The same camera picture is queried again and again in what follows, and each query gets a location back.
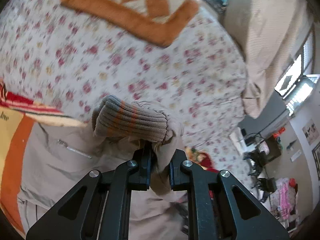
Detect beige curtain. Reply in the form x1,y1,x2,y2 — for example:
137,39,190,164
223,0,307,119

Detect floral white quilt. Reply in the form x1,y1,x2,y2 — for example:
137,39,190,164
1,0,251,187

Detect beige jacket with striped cuffs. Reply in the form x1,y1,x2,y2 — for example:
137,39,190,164
17,96,187,239

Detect orange red patterned blanket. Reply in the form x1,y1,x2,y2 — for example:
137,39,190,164
1,80,86,239

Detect cluttered desk with equipment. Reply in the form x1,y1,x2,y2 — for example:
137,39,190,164
230,127,283,203

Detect orange checkered cushion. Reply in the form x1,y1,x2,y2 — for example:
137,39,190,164
60,0,199,47

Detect pink clothes pile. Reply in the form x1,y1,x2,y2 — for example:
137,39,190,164
270,178,299,231

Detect wall picture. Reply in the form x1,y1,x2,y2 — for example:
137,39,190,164
302,119,319,145

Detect window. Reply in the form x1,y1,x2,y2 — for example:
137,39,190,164
274,27,319,116

